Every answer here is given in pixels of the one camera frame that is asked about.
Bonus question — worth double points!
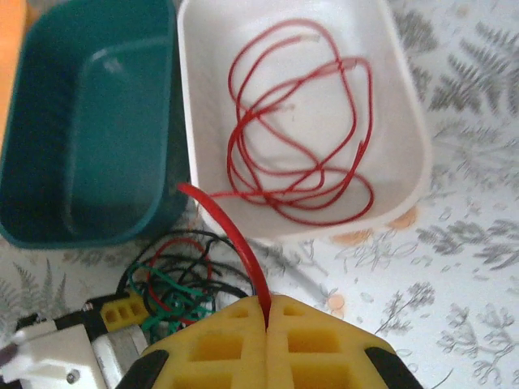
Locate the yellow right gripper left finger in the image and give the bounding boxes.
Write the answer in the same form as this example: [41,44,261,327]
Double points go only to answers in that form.
[115,295,269,389]

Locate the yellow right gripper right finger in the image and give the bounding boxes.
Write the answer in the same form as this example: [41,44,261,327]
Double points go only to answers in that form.
[268,294,425,389]

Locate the black cable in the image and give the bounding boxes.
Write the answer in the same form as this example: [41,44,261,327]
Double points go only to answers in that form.
[117,229,260,303]
[133,253,255,313]

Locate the red cable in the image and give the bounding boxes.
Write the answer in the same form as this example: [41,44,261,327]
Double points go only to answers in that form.
[177,182,273,328]
[226,18,358,191]
[210,56,375,224]
[147,237,212,325]

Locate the teal plastic bin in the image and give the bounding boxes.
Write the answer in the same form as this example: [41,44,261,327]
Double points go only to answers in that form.
[0,0,191,249]

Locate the floral print tablecloth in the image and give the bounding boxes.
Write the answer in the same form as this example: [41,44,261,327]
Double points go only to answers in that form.
[0,0,519,389]

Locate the white plastic bin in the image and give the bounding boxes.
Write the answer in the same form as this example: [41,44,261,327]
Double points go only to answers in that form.
[177,0,433,244]

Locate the green cable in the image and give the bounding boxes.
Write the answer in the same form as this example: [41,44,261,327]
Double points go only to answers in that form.
[127,262,216,344]

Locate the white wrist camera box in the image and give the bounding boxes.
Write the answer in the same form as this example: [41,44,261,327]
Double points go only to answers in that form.
[0,318,105,389]

